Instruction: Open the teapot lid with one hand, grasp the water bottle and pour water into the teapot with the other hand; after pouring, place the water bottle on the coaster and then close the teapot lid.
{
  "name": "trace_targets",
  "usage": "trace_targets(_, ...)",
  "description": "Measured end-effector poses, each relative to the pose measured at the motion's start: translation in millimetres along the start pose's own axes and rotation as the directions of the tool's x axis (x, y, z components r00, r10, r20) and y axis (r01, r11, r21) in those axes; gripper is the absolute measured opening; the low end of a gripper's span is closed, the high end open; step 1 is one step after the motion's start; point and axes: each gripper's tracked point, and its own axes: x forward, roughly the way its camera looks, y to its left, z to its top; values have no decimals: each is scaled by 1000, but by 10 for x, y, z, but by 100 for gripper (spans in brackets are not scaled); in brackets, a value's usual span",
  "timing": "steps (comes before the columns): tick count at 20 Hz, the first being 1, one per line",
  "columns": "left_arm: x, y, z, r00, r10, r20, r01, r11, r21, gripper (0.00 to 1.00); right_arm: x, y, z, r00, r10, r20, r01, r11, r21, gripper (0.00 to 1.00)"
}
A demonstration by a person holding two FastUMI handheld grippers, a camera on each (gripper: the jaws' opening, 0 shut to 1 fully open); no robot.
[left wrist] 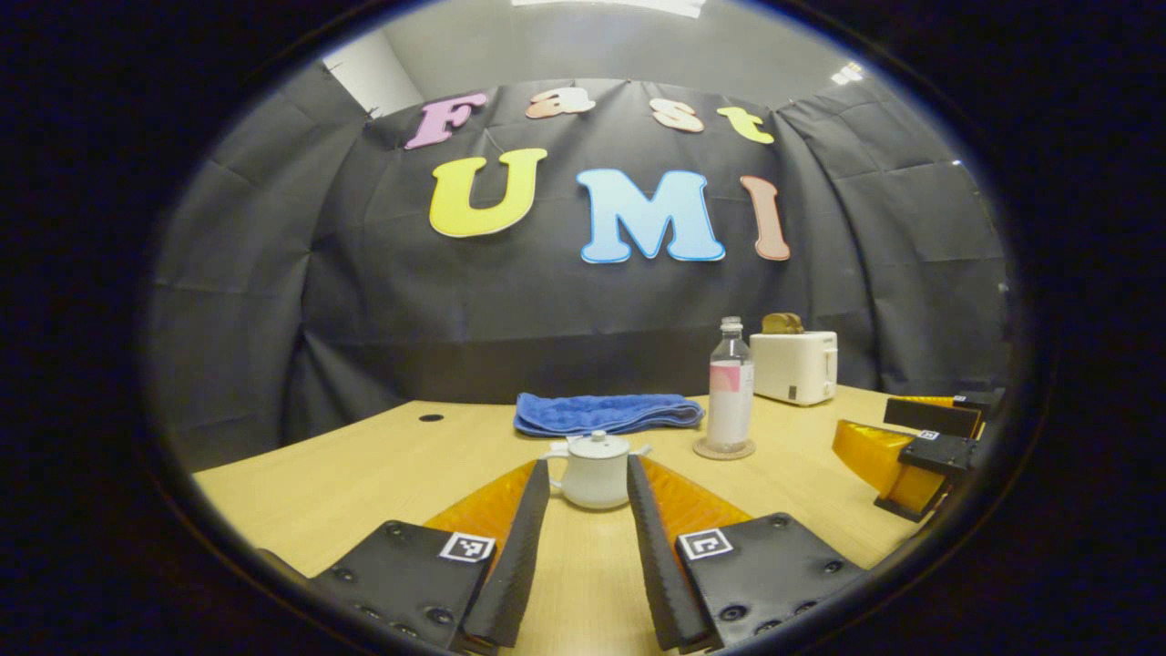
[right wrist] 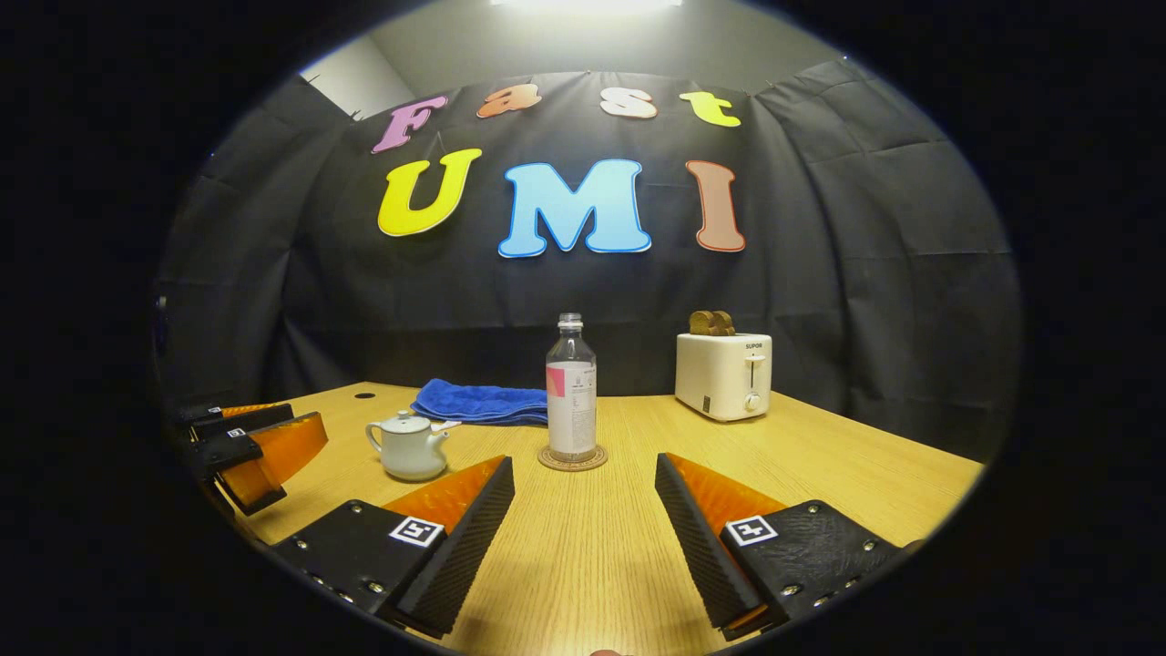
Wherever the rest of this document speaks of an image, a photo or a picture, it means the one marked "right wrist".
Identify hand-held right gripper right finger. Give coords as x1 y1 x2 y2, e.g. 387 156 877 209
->
654 451 921 641

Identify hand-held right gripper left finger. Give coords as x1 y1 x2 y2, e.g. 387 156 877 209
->
264 455 516 639

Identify white ceramic teacup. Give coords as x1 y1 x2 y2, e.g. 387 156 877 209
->
365 410 452 482

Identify round brown coaster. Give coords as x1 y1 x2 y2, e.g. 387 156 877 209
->
537 444 609 473

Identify clear plastic water bottle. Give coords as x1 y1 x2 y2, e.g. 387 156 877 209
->
545 313 598 464

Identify folded blue towel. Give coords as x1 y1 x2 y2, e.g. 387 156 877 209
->
410 378 549 427

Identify white toaster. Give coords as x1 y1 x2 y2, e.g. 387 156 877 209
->
675 332 773 423

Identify black backdrop cloth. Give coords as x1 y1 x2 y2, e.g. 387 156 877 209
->
155 59 1026 466

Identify ceiling light panel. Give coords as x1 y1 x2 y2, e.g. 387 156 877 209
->
487 0 686 14

